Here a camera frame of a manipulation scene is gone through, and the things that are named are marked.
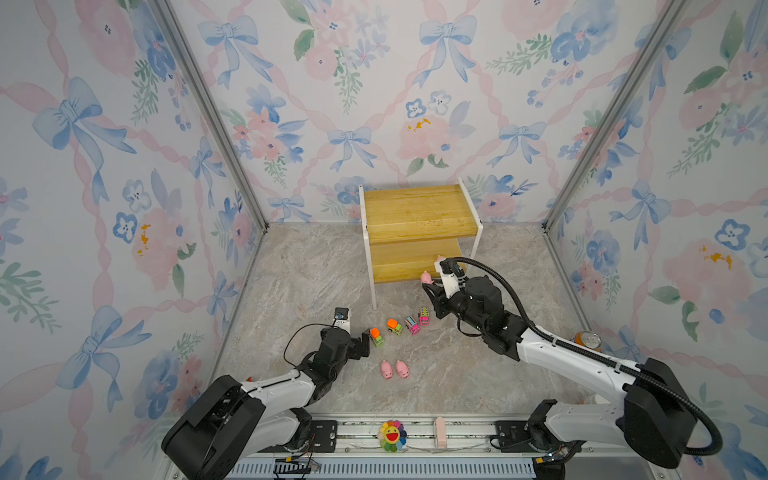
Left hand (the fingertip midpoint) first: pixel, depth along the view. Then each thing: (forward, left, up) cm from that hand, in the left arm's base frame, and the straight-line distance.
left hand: (356, 327), depth 89 cm
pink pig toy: (+5, -19, +18) cm, 27 cm away
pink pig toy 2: (-11, -14, -2) cm, 18 cm away
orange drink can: (-7, -62, +7) cm, 63 cm away
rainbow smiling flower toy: (-28, -11, -3) cm, 30 cm away
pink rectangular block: (-27, -23, -2) cm, 35 cm away
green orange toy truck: (-3, -6, -2) cm, 7 cm away
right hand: (+6, -20, +16) cm, 26 cm away
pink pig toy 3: (-12, -9, -3) cm, 15 cm away
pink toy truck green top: (+3, -20, 0) cm, 21 cm away
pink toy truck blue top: (+1, -17, -1) cm, 17 cm away
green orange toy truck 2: (+1, -11, -1) cm, 11 cm away
